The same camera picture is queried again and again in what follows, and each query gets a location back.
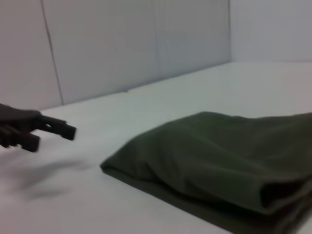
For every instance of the dark green shirt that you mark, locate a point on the dark green shirt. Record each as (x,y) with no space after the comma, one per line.
(219,165)

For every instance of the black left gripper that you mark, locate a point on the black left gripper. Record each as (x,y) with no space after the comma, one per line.
(17,124)

